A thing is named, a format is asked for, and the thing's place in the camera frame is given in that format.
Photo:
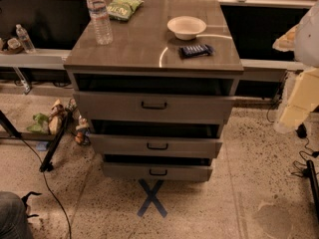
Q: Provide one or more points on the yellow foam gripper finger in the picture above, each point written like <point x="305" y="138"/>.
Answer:
<point x="303" y="100"/>
<point x="285" y="43"/>

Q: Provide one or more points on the white paper bowl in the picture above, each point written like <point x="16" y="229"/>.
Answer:
<point x="185" y="27"/>

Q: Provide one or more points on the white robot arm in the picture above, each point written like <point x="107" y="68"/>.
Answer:
<point x="306" y="50"/>

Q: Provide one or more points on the clear plastic water bottle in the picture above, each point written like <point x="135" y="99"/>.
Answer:
<point x="101" y="21"/>

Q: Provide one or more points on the small water bottle on ledge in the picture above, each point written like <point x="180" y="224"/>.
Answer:
<point x="25" y="39"/>

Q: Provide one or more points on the black stand right edge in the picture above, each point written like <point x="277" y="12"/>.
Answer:
<point x="311" y="174"/>

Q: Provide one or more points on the dark blue snack packet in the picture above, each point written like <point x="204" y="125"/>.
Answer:
<point x="196" y="51"/>

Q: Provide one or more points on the grey drawer cabinet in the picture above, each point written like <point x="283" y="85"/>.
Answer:
<point x="144" y="59"/>

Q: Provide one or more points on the green chip bag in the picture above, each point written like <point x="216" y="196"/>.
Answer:
<point x="123" y="10"/>

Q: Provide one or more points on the blue tape cross mark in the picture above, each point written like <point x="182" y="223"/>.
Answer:
<point x="151" y="198"/>

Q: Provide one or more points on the top grey drawer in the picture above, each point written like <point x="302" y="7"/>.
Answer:
<point x="153" y="108"/>

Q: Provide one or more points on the grey drawer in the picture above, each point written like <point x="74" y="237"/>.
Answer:
<point x="153" y="108"/>
<point x="156" y="171"/>
<point x="156" y="146"/>

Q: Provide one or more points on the bottom grey drawer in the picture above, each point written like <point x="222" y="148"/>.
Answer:
<point x="156" y="171"/>

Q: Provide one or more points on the middle grey drawer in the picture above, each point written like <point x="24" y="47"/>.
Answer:
<point x="156" y="146"/>

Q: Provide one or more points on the small figurine toy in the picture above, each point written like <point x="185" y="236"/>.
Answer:
<point x="82" y="132"/>

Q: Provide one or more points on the green bag on floor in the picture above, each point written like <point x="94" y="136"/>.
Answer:
<point x="40" y="124"/>

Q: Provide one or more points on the round object on ledge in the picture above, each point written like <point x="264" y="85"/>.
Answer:
<point x="14" y="43"/>

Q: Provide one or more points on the person knee in jeans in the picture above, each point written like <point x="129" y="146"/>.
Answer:
<point x="13" y="217"/>

